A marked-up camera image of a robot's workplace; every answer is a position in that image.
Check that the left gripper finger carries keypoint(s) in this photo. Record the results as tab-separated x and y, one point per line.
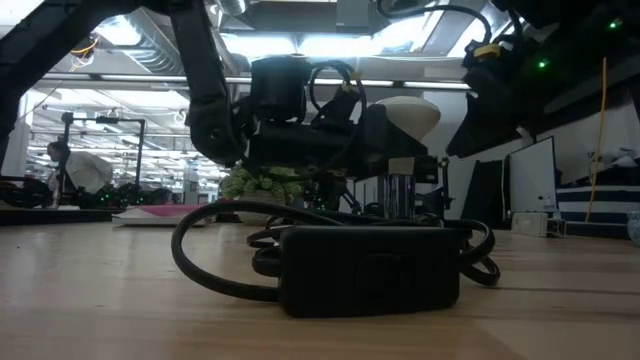
395	145

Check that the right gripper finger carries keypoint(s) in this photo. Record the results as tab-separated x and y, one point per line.
487	125

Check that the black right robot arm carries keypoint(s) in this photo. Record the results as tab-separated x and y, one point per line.
575	40

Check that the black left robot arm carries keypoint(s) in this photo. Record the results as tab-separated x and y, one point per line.
205	90

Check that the person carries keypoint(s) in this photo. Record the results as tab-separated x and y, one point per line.
327	192
87	170

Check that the green artificial potted plant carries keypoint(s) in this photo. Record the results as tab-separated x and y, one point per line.
250	182

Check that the black monitor panel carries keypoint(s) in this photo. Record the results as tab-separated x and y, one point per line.
482	192

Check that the pink white package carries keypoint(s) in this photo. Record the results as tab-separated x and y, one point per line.
170	210

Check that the black robot rig with arms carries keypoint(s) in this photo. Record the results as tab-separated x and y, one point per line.
65	160

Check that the yellow black ceiling reel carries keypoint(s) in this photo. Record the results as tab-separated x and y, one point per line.
82	50

